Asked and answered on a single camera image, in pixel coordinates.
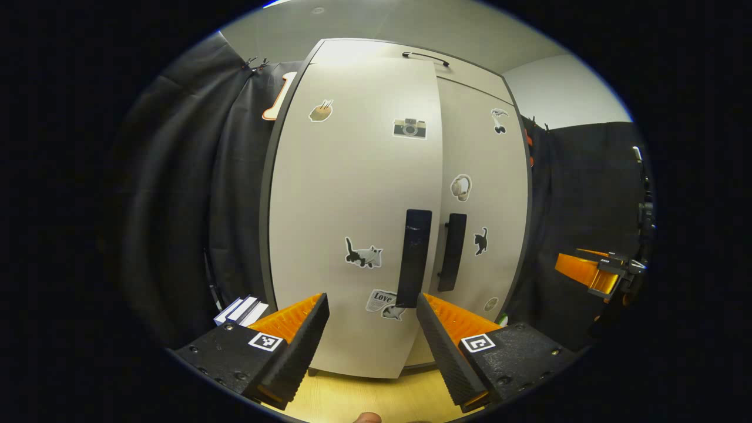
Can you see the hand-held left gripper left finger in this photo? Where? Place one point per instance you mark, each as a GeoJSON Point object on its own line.
{"type": "Point", "coordinates": [305, 341]}

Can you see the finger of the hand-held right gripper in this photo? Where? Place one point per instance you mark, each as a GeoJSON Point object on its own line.
{"type": "Point", "coordinates": [581, 273]}

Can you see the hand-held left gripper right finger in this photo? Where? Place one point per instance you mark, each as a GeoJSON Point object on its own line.
{"type": "Point", "coordinates": [443, 352]}

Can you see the white cabinet door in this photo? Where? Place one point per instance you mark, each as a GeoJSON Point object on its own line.
{"type": "Point", "coordinates": [493, 164]}
{"type": "Point", "coordinates": [352, 188]}

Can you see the white cabinet drawer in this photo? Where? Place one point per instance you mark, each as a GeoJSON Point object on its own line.
{"type": "Point", "coordinates": [470, 73]}

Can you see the white and grey cabinet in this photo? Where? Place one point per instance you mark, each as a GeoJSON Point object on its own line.
{"type": "Point", "coordinates": [376, 48]}

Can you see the white book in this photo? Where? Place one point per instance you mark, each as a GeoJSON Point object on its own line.
{"type": "Point", "coordinates": [244, 308]}
{"type": "Point", "coordinates": [257, 311]}

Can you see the black backdrop cloth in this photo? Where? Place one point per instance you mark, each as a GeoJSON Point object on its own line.
{"type": "Point", "coordinates": [176, 176]}
{"type": "Point", "coordinates": [581, 188]}

